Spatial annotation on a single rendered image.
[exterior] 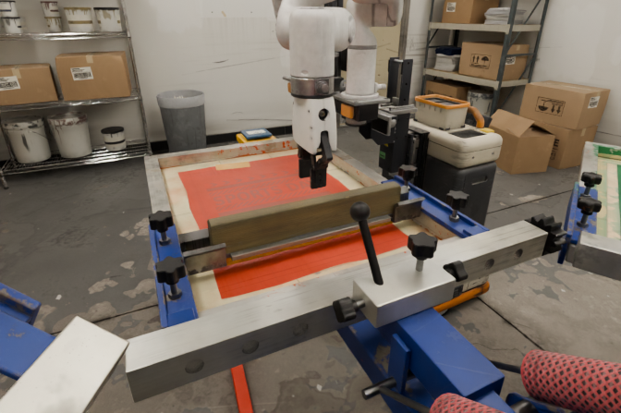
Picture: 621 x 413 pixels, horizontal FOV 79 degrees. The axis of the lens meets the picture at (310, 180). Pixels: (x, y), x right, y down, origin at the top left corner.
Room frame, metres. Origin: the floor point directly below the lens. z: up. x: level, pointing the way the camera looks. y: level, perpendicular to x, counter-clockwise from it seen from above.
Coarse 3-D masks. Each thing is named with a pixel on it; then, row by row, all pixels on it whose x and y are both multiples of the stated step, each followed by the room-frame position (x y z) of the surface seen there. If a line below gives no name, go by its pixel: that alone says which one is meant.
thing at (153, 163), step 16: (240, 144) 1.21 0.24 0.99; (256, 144) 1.21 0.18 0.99; (272, 144) 1.23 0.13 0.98; (288, 144) 1.26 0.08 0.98; (144, 160) 1.07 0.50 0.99; (160, 160) 1.08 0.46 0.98; (176, 160) 1.10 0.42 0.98; (192, 160) 1.12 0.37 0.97; (208, 160) 1.14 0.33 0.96; (336, 160) 1.10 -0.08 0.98; (352, 160) 1.07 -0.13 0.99; (160, 176) 0.94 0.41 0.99; (352, 176) 1.02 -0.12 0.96; (368, 176) 0.94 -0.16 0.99; (160, 192) 0.84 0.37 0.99; (160, 208) 0.76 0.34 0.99; (432, 224) 0.71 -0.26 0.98; (448, 240) 0.63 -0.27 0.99; (400, 256) 0.57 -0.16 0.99; (336, 272) 0.53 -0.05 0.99; (288, 288) 0.49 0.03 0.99; (240, 304) 0.45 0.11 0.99
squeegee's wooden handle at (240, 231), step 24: (360, 192) 0.70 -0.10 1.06; (384, 192) 0.72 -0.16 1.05; (240, 216) 0.60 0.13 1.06; (264, 216) 0.61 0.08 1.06; (288, 216) 0.63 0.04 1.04; (312, 216) 0.65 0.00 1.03; (336, 216) 0.67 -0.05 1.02; (216, 240) 0.57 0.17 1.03; (240, 240) 0.59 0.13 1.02; (264, 240) 0.61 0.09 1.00
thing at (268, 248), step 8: (384, 216) 0.71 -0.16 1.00; (352, 224) 0.68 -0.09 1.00; (368, 224) 0.69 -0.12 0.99; (376, 224) 0.69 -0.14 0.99; (320, 232) 0.65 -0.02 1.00; (328, 232) 0.65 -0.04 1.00; (336, 232) 0.65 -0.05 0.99; (344, 232) 0.66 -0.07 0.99; (288, 240) 0.62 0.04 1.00; (296, 240) 0.62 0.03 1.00; (304, 240) 0.63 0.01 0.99; (312, 240) 0.63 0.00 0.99; (256, 248) 0.59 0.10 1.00; (264, 248) 0.59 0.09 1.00; (272, 248) 0.60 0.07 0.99; (280, 248) 0.60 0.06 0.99; (232, 256) 0.57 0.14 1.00; (240, 256) 0.57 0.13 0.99; (248, 256) 0.58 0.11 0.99
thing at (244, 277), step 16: (192, 176) 1.02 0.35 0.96; (208, 176) 1.02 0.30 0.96; (224, 176) 1.02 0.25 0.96; (240, 176) 1.02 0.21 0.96; (192, 192) 0.91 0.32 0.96; (192, 208) 0.83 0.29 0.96; (208, 208) 0.83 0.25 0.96; (272, 256) 0.62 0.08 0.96; (288, 256) 0.62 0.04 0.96; (304, 256) 0.62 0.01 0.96; (320, 256) 0.62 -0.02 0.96; (224, 272) 0.57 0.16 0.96; (240, 272) 0.57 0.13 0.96; (256, 272) 0.57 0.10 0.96; (272, 272) 0.57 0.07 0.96; (288, 272) 0.57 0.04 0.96; (304, 272) 0.57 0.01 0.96; (224, 288) 0.53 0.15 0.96; (240, 288) 0.53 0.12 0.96; (256, 288) 0.53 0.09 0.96
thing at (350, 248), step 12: (288, 156) 1.19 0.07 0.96; (252, 168) 1.09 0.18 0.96; (264, 168) 1.09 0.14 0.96; (276, 168) 1.09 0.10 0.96; (288, 168) 1.09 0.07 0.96; (336, 180) 0.99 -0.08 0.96; (336, 192) 0.91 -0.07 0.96; (372, 228) 0.73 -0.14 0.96; (384, 228) 0.73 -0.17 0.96; (396, 228) 0.73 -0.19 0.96; (324, 240) 0.68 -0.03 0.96; (336, 240) 0.68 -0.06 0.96; (348, 240) 0.68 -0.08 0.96; (360, 240) 0.68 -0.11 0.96; (372, 240) 0.68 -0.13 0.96; (384, 240) 0.68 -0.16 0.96; (396, 240) 0.68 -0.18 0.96; (324, 252) 0.64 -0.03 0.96; (336, 252) 0.64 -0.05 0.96; (348, 252) 0.64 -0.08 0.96; (360, 252) 0.64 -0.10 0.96; (336, 264) 0.60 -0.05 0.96
